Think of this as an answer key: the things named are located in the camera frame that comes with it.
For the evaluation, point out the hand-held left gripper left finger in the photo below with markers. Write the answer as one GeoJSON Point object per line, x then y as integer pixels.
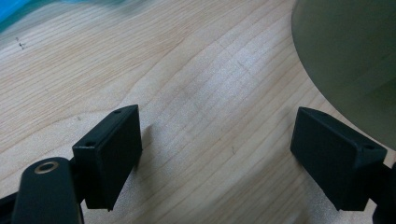
{"type": "Point", "coordinates": [109, 155]}

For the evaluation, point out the green trash bin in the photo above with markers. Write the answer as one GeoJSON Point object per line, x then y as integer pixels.
{"type": "Point", "coordinates": [351, 46]}

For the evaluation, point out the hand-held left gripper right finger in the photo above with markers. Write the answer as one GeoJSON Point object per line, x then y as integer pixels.
{"type": "Point", "coordinates": [333, 161]}

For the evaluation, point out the blue plastic bag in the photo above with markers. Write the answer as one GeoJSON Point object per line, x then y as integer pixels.
{"type": "Point", "coordinates": [9, 7]}

